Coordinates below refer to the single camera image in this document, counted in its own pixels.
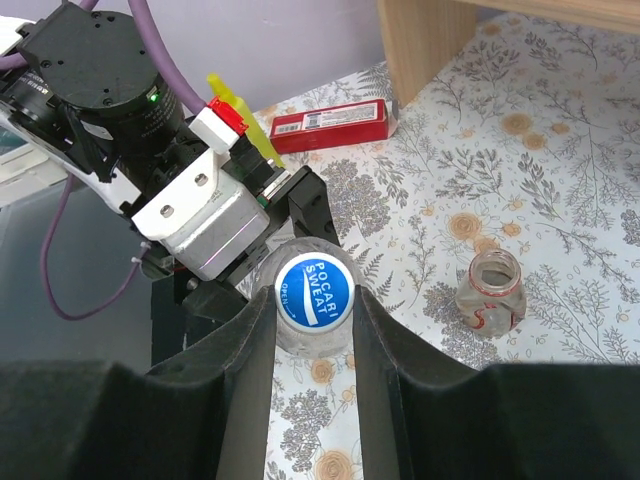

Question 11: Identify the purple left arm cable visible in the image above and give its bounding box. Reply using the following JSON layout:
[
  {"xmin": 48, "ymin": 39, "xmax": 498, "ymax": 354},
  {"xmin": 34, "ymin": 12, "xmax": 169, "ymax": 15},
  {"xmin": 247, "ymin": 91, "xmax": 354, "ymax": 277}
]
[{"xmin": 0, "ymin": 0, "xmax": 249, "ymax": 321}]

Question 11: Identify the clear plastic bottle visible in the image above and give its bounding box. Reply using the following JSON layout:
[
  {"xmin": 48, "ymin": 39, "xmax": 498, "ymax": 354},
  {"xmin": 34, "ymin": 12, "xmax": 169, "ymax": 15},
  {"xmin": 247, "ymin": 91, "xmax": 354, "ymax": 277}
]
[{"xmin": 251, "ymin": 237, "xmax": 364, "ymax": 360}]

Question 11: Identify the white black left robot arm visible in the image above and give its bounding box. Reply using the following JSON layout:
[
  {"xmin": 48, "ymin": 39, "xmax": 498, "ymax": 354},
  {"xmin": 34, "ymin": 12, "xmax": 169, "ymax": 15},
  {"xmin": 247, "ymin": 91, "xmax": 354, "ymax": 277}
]
[{"xmin": 1, "ymin": 1, "xmax": 337, "ymax": 320}]

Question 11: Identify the wooden shelf unit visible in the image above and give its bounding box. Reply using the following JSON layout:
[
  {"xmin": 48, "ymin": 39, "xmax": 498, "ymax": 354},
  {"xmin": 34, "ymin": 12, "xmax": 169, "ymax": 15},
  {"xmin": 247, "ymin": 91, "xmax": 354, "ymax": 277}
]
[{"xmin": 377, "ymin": 0, "xmax": 640, "ymax": 109}]

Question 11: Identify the red snack box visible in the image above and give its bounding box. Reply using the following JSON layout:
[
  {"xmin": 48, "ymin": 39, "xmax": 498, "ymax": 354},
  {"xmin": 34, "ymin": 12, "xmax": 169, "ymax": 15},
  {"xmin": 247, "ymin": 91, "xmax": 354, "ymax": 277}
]
[{"xmin": 270, "ymin": 98, "xmax": 399, "ymax": 154}]

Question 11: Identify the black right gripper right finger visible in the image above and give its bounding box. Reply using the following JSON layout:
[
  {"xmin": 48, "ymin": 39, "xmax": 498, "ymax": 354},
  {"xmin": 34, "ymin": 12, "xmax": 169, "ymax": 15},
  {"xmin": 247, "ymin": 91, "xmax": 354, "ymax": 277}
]
[{"xmin": 353, "ymin": 287, "xmax": 639, "ymax": 479}]

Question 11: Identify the small glass bottle red rim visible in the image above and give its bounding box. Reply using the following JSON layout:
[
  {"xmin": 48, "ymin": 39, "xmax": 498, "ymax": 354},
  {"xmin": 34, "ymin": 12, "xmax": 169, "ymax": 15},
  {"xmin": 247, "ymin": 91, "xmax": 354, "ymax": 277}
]
[{"xmin": 455, "ymin": 248, "xmax": 527, "ymax": 338}]

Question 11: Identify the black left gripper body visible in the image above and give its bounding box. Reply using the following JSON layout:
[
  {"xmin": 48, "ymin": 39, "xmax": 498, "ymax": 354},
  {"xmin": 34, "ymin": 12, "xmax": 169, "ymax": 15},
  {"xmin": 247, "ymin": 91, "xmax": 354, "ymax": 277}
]
[{"xmin": 156, "ymin": 137, "xmax": 338, "ymax": 320}]

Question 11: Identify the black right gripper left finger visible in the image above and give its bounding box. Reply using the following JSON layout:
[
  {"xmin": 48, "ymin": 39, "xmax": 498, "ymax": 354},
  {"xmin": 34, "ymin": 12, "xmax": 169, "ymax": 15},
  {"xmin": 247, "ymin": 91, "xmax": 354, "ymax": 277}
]
[{"xmin": 1, "ymin": 287, "xmax": 276, "ymax": 479}]

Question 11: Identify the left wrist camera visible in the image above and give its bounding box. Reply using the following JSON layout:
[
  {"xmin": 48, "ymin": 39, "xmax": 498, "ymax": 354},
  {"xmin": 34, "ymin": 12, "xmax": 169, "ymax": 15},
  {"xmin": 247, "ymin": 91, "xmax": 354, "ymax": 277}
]
[{"xmin": 132, "ymin": 149, "xmax": 270, "ymax": 281}]

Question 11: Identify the blue white bottle cap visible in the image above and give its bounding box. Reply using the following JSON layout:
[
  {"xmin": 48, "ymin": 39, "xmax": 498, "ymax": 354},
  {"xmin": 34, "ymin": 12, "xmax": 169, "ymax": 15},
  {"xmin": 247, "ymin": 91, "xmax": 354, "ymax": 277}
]
[{"xmin": 274, "ymin": 252, "xmax": 355, "ymax": 334}]

